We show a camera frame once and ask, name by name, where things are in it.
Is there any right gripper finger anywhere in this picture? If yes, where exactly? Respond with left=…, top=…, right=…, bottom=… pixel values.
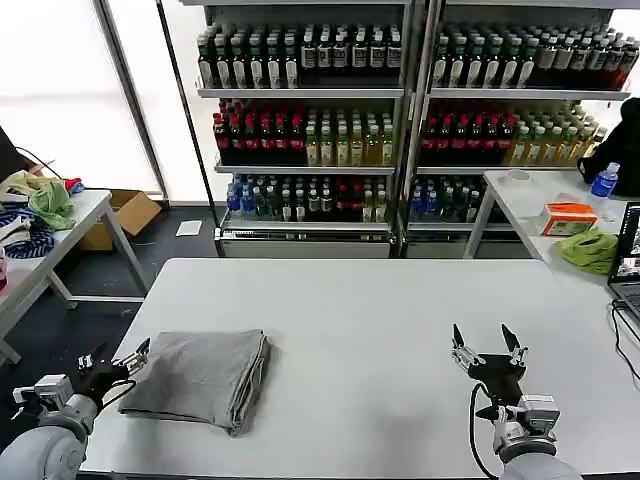
left=500, top=323, right=530, bottom=370
left=451, top=323, right=476, bottom=374

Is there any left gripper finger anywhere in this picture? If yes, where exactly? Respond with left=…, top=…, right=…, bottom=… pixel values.
left=110, top=337, right=152, bottom=374
left=77, top=342, right=109, bottom=372

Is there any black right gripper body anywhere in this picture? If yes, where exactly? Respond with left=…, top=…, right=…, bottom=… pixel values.
left=467, top=352, right=529, bottom=404

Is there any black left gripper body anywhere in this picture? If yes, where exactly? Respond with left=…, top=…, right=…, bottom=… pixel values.
left=73, top=358, right=130, bottom=409

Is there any grey printed t-shirt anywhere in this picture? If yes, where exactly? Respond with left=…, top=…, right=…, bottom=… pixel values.
left=118, top=328, right=273, bottom=439

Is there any green folded cloth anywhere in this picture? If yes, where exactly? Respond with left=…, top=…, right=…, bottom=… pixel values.
left=558, top=227, right=620, bottom=276

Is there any blue striped cloth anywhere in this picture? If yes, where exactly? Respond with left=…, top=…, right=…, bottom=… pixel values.
left=0, top=208, right=56, bottom=260

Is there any orange tissue box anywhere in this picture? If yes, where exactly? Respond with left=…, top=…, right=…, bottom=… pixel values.
left=542, top=202, right=600, bottom=237

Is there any brown cardboard box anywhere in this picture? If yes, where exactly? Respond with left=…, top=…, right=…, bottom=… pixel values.
left=78, top=189, right=163, bottom=252

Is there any white side table with laptop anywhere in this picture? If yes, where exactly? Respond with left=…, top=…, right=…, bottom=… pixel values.
left=463, top=169, right=640, bottom=289

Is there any white side table with clothes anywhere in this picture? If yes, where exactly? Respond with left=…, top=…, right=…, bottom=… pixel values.
left=0, top=189, right=150, bottom=365

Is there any black laptop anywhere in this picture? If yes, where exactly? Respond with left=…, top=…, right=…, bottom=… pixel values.
left=607, top=201, right=640, bottom=321

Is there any green crumpled cloth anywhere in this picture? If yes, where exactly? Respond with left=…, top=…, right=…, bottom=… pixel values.
left=28, top=179, right=76, bottom=231

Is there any blue water bottle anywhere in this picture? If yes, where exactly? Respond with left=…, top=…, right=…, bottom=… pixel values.
left=590, top=162, right=621, bottom=200

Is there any pale yellow cloth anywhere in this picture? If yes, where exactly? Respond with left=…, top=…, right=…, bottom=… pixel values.
left=0, top=169, right=47, bottom=204

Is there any shelf of bottles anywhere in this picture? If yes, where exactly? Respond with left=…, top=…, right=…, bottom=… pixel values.
left=180, top=0, right=416, bottom=259
left=399, top=0, right=634, bottom=260

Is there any person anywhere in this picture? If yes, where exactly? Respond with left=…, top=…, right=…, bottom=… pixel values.
left=577, top=97, right=640, bottom=197

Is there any black slanted pole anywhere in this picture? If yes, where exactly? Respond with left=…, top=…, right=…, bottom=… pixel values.
left=157, top=0, right=219, bottom=259

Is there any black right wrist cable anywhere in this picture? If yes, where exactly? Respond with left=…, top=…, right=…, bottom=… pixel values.
left=467, top=381, right=502, bottom=479

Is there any black laptop cable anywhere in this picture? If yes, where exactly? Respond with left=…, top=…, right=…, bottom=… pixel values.
left=611, top=299, right=640, bottom=379

